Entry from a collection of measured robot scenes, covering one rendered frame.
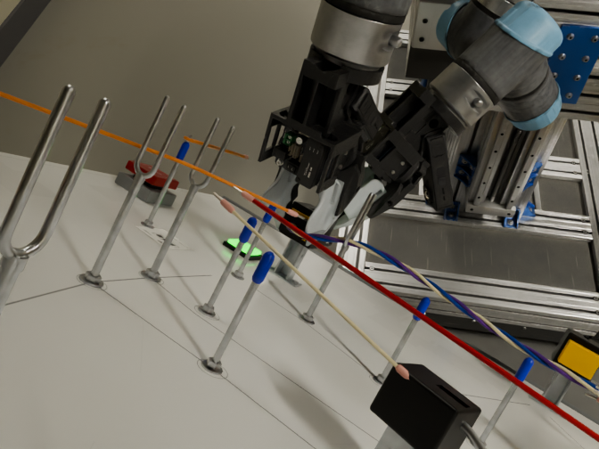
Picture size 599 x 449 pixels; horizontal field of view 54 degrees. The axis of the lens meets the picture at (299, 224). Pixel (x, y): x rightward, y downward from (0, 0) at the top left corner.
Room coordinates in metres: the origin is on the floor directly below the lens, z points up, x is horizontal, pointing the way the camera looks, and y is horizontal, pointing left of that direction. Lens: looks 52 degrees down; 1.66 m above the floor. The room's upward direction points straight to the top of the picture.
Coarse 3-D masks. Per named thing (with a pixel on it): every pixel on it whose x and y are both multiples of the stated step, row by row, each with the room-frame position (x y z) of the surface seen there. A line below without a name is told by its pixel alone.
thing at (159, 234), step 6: (138, 228) 0.37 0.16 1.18; (144, 228) 0.37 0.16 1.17; (150, 228) 0.38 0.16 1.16; (156, 228) 0.39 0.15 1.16; (150, 234) 0.36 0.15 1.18; (156, 234) 0.37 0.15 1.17; (162, 234) 0.37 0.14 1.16; (156, 240) 0.35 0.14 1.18; (162, 240) 0.36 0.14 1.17; (174, 240) 0.37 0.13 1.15; (174, 246) 0.35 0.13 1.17; (180, 246) 0.36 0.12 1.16; (186, 246) 0.37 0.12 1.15
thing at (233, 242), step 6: (228, 240) 0.42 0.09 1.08; (234, 240) 0.43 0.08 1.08; (228, 246) 0.41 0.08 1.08; (234, 246) 0.42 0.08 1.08; (246, 246) 0.42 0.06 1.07; (240, 252) 0.41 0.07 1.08; (246, 252) 0.41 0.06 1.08; (252, 252) 0.41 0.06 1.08; (258, 252) 0.42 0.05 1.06; (252, 258) 0.40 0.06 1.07; (258, 258) 0.41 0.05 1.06
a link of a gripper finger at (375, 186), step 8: (368, 184) 0.50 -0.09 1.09; (376, 184) 0.50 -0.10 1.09; (360, 192) 0.50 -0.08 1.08; (368, 192) 0.50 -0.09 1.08; (376, 192) 0.50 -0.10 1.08; (384, 192) 0.50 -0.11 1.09; (352, 200) 0.49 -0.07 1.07; (360, 200) 0.49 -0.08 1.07; (352, 208) 0.49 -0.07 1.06; (360, 208) 0.49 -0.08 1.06; (344, 216) 0.49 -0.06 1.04; (352, 216) 0.48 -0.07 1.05; (336, 224) 0.49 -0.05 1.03; (344, 224) 0.48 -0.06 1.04
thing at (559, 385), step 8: (568, 328) 0.36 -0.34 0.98; (568, 336) 0.33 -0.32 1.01; (576, 336) 0.33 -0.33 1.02; (584, 336) 0.35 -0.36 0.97; (560, 344) 0.33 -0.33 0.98; (584, 344) 0.32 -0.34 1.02; (592, 344) 0.32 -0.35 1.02; (560, 352) 0.32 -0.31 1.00; (552, 360) 0.31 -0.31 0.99; (568, 368) 0.30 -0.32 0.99; (560, 376) 0.31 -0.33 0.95; (552, 384) 0.29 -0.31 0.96; (560, 384) 0.30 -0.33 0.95; (568, 384) 0.29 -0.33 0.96; (544, 392) 0.29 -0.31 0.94; (552, 392) 0.29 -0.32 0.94; (560, 392) 0.29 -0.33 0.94; (536, 400) 0.28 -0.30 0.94; (552, 400) 0.28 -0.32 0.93; (560, 400) 0.28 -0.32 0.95; (560, 416) 0.26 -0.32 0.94
